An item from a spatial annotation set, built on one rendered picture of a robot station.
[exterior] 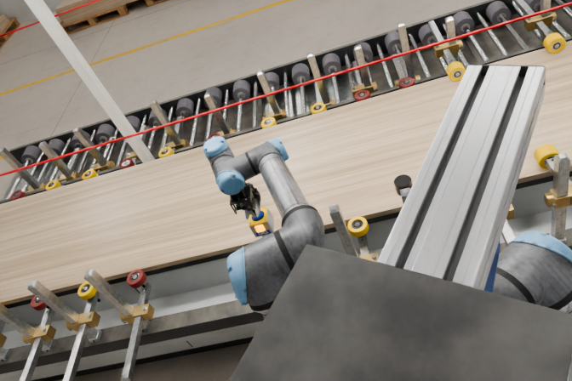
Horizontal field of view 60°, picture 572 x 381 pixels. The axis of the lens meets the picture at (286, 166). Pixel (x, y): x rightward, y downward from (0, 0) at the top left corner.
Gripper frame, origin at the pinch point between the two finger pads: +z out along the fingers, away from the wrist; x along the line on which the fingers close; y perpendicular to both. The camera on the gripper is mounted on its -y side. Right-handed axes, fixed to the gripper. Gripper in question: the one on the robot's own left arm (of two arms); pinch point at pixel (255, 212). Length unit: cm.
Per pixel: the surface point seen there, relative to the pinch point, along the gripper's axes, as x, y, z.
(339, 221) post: 26.4, 1.9, 12.9
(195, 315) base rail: -49, 0, 54
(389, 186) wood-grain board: 46, -29, 34
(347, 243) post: 26.2, 1.9, 25.9
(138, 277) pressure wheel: -68, -11, 34
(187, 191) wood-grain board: -51, -58, 34
